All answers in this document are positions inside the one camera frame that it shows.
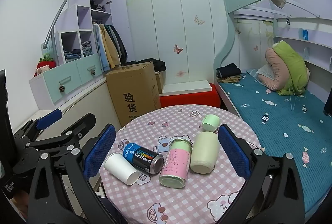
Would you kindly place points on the white wardrobe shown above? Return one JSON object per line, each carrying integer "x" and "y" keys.
{"x": 166, "y": 32}

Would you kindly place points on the small blue box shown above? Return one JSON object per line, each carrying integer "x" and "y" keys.
{"x": 304, "y": 34}

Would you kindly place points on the small butterfly sticker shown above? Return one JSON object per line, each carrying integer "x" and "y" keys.
{"x": 255, "y": 48}

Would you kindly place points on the beige folded clothes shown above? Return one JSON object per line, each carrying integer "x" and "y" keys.
{"x": 228, "y": 79}

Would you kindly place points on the large cardboard box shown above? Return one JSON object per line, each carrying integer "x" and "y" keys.
{"x": 132, "y": 89}

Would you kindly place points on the tall pale green cup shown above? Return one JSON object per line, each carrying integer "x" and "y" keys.
{"x": 203, "y": 151}

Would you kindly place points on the small pale green cup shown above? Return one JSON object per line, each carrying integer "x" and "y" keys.
{"x": 210, "y": 122}

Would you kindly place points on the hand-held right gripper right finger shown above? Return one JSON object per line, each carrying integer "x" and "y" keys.
{"x": 233, "y": 152}

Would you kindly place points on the beige hanging jacket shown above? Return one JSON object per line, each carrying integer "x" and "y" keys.
{"x": 111, "y": 50}

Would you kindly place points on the green and pink folded quilt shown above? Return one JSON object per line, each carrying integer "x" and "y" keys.
{"x": 290, "y": 65}

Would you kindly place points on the pink butterfly sticker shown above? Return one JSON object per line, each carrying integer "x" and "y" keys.
{"x": 178, "y": 49}

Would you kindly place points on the white wall shelf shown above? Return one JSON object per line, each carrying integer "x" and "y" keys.
{"x": 311, "y": 43}

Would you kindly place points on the red plush toy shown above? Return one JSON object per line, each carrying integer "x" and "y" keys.
{"x": 45, "y": 65}

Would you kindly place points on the black clothing pile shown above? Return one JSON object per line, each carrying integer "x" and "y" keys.
{"x": 155, "y": 64}

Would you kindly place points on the folded jeans stack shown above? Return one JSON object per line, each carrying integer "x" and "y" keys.
{"x": 72, "y": 56}

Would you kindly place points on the white board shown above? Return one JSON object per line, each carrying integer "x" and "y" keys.
{"x": 186, "y": 87}

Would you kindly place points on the dark folded clothes in cubby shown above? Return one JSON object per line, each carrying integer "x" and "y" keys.
{"x": 98, "y": 6}

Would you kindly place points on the light blue hanging shirt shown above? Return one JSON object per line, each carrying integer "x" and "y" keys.
{"x": 99, "y": 50}

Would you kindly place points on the small cardboard box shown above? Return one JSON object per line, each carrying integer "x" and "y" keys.
{"x": 159, "y": 82}

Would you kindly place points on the black folded clothes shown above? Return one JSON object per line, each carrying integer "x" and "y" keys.
{"x": 228, "y": 70}

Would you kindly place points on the stepped shelf cabinet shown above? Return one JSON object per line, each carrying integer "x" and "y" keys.
{"x": 70, "y": 78}

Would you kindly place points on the pale butterfly sticker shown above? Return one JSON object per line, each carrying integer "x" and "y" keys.
{"x": 199, "y": 20}

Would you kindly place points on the black and blue can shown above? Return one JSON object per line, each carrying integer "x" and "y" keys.
{"x": 141, "y": 157}

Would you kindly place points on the pink labelled glass jar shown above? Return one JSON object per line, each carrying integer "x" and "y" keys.
{"x": 175, "y": 164}

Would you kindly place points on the grey metal handrail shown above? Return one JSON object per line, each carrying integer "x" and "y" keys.
{"x": 63, "y": 7}

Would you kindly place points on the white pillow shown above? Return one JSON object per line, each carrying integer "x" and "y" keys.
{"x": 264, "y": 72}

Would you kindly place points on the teal candy print bedsheet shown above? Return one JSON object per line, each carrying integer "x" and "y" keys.
{"x": 280, "y": 123}

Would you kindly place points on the white paper cup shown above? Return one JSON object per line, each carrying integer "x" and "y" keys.
{"x": 119, "y": 167}

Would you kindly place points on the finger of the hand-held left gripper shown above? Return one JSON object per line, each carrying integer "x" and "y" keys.
{"x": 49, "y": 118}
{"x": 83, "y": 124}

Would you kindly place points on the folded grey clothes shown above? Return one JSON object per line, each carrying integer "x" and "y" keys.
{"x": 87, "y": 49}

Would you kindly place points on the red ottoman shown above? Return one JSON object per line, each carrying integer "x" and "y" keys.
{"x": 192, "y": 99}

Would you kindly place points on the pink checkered tablecloth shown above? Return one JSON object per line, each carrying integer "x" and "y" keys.
{"x": 197, "y": 200}

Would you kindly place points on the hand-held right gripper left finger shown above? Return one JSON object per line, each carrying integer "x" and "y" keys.
{"x": 99, "y": 152}

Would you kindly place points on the dark hanging jacket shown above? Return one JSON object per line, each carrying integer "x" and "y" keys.
{"x": 120, "y": 45}

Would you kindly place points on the grey cloth bundle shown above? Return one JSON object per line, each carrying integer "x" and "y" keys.
{"x": 278, "y": 1}

